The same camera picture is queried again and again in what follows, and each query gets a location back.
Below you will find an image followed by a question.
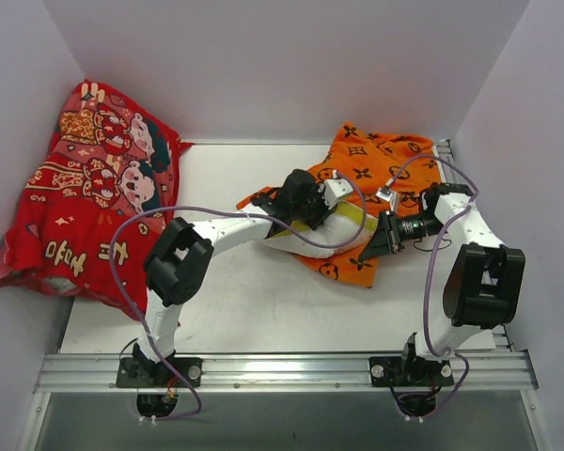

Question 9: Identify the cream textured pillow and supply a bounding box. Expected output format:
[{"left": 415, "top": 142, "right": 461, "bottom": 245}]
[{"left": 260, "top": 201, "right": 378, "bottom": 259}]

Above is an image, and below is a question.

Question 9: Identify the orange black patterned pillowcase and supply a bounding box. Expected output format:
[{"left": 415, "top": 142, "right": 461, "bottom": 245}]
[{"left": 235, "top": 121, "right": 443, "bottom": 288}]

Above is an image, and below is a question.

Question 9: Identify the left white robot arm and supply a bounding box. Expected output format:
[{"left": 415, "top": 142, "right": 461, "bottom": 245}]
[{"left": 133, "top": 169, "right": 352, "bottom": 386}]

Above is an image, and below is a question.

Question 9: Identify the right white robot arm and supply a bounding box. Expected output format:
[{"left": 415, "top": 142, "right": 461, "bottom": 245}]
[{"left": 358, "top": 183, "right": 525, "bottom": 384}]

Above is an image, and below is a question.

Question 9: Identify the red cartoon patterned pillow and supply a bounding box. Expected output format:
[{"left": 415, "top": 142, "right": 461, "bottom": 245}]
[{"left": 0, "top": 80, "right": 189, "bottom": 315}]

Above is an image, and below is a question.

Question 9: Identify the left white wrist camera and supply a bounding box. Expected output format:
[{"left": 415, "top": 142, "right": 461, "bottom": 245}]
[{"left": 322, "top": 171, "right": 353, "bottom": 209}]

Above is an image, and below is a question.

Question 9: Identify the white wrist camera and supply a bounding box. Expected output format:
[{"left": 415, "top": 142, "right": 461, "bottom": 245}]
[
  {"left": 376, "top": 185, "right": 397, "bottom": 210},
  {"left": 322, "top": 171, "right": 353, "bottom": 209}
]

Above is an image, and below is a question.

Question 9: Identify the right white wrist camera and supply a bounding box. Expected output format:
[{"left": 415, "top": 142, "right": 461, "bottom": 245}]
[{"left": 376, "top": 185, "right": 397, "bottom": 210}]

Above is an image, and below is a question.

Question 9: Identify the aluminium side rail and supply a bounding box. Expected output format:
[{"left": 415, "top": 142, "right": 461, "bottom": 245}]
[{"left": 434, "top": 139, "right": 458, "bottom": 183}]

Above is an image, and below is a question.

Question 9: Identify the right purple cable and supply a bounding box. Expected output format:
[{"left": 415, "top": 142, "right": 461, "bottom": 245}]
[{"left": 384, "top": 153, "right": 480, "bottom": 421}]

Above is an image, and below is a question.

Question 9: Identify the purple cable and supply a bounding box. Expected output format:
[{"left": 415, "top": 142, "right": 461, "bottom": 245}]
[
  {"left": 108, "top": 170, "right": 368, "bottom": 421},
  {"left": 384, "top": 153, "right": 480, "bottom": 421}
]

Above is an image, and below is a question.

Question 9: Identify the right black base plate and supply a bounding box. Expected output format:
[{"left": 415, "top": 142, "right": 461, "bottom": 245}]
[{"left": 368, "top": 356, "right": 454, "bottom": 388}]

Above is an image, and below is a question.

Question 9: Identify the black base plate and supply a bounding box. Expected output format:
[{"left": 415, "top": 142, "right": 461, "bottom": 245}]
[
  {"left": 368, "top": 356, "right": 454, "bottom": 388},
  {"left": 115, "top": 356, "right": 202, "bottom": 388}
]

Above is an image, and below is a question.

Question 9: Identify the aluminium front rail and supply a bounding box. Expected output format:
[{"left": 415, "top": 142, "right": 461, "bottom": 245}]
[{"left": 35, "top": 350, "right": 538, "bottom": 394}]

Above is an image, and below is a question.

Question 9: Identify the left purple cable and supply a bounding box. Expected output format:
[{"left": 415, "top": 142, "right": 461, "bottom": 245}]
[{"left": 108, "top": 170, "right": 368, "bottom": 421}]

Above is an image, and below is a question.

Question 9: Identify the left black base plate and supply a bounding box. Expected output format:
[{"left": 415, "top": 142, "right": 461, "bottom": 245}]
[{"left": 115, "top": 356, "right": 202, "bottom": 388}]

